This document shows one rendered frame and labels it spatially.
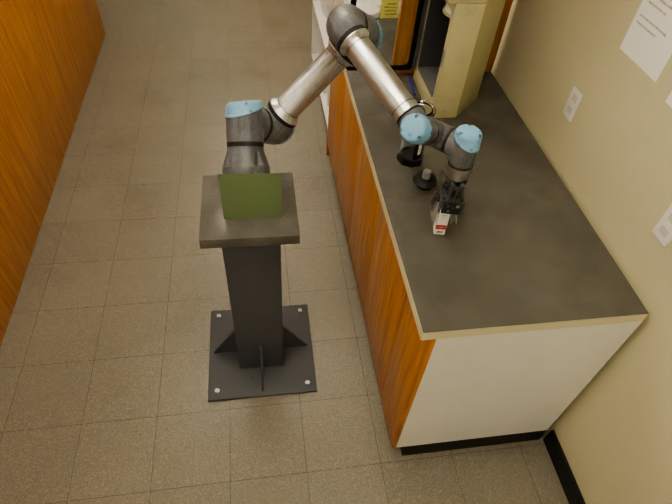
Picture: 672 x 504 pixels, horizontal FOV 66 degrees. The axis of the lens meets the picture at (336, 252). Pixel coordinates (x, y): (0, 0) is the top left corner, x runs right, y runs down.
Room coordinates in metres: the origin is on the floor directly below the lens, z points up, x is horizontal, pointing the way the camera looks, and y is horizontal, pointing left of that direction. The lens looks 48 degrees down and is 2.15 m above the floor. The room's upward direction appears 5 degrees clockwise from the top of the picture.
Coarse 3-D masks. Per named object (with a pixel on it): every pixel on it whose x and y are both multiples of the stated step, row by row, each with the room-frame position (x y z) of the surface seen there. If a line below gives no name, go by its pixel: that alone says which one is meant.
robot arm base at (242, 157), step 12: (228, 144) 1.31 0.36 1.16; (240, 144) 1.29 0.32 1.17; (252, 144) 1.30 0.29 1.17; (228, 156) 1.28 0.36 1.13; (240, 156) 1.27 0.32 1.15; (252, 156) 1.27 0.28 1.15; (264, 156) 1.31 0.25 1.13; (228, 168) 1.24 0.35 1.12; (240, 168) 1.23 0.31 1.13; (252, 168) 1.24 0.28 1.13; (264, 168) 1.27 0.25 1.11
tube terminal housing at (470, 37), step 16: (464, 0) 1.91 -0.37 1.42; (480, 0) 1.92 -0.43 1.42; (496, 0) 2.00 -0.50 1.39; (464, 16) 1.91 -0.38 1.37; (480, 16) 1.92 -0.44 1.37; (496, 16) 2.05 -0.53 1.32; (448, 32) 1.92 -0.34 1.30; (464, 32) 1.91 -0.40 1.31; (480, 32) 1.94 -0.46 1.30; (448, 48) 1.90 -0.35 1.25; (464, 48) 1.92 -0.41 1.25; (480, 48) 1.98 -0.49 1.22; (448, 64) 1.91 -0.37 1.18; (464, 64) 1.92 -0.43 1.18; (480, 64) 2.03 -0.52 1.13; (416, 80) 2.16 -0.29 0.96; (448, 80) 1.91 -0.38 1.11; (464, 80) 1.92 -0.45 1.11; (480, 80) 2.07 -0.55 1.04; (448, 96) 1.91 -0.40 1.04; (464, 96) 1.96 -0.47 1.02; (448, 112) 1.92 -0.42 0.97
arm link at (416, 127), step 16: (336, 16) 1.43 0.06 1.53; (352, 16) 1.42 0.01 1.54; (336, 32) 1.39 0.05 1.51; (352, 32) 1.37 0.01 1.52; (368, 32) 1.41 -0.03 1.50; (352, 48) 1.35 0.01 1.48; (368, 48) 1.34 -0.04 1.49; (368, 64) 1.31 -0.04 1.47; (384, 64) 1.31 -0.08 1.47; (368, 80) 1.29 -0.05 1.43; (384, 80) 1.26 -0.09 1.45; (400, 80) 1.28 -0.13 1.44; (384, 96) 1.24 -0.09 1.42; (400, 96) 1.23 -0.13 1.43; (400, 112) 1.19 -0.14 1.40; (416, 112) 1.19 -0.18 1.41; (400, 128) 1.15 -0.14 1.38; (416, 128) 1.14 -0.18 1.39; (432, 128) 1.17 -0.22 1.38; (416, 144) 1.15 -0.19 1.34
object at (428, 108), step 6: (420, 102) 1.65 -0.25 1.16; (426, 102) 1.65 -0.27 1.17; (426, 108) 1.64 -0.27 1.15; (432, 108) 1.61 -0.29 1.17; (426, 114) 1.57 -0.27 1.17; (432, 114) 1.57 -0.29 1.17; (402, 138) 1.60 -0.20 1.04; (402, 144) 1.59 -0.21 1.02; (408, 144) 1.57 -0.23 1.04; (414, 144) 1.56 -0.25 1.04; (402, 150) 1.58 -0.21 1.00; (408, 150) 1.57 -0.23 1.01; (402, 156) 1.58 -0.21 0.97; (408, 156) 1.56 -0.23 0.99
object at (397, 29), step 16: (368, 0) 2.15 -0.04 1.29; (384, 0) 2.17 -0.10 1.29; (400, 0) 2.18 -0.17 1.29; (416, 0) 2.19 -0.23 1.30; (384, 16) 2.17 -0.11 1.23; (400, 16) 2.18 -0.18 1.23; (384, 32) 2.17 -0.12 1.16; (400, 32) 2.18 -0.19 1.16; (384, 48) 2.17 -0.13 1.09; (400, 48) 2.19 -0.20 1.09; (400, 64) 2.19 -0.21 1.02
